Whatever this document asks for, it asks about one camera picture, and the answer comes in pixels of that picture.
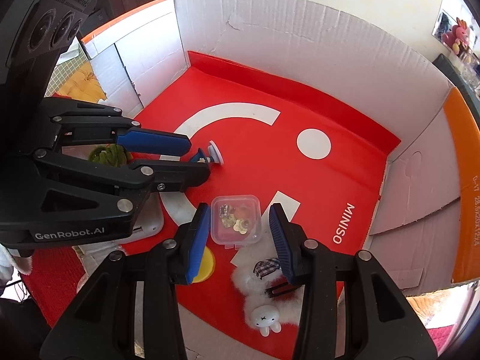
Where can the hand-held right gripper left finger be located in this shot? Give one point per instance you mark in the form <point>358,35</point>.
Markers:
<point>198,243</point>

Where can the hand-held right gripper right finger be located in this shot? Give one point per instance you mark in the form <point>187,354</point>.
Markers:
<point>283,243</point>

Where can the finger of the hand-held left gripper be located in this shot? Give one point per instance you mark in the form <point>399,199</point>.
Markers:
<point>180,176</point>
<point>157,142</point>

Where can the yellow bottle cap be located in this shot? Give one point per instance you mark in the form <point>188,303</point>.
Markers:
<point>208,270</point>

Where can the clear plastic box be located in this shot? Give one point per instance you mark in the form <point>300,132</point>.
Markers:
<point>236,232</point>

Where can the blue doll with white cap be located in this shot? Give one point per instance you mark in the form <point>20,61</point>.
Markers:
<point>215,152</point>

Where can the green chenille scrunchie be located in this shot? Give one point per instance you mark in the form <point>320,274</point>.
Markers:
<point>108,154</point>

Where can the pink round device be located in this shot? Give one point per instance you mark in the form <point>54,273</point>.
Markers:
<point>150,221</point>

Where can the orange cardboard box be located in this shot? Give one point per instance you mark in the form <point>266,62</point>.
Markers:
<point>300,45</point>

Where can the yellow tufted cushion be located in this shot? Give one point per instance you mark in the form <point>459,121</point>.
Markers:
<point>84,82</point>

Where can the red paper bag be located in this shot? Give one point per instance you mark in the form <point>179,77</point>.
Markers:
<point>337,180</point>

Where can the red knitted blanket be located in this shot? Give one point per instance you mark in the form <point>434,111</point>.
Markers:
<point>52,281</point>

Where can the pink rabbit plush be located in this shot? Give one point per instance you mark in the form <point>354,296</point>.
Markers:
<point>459,35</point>

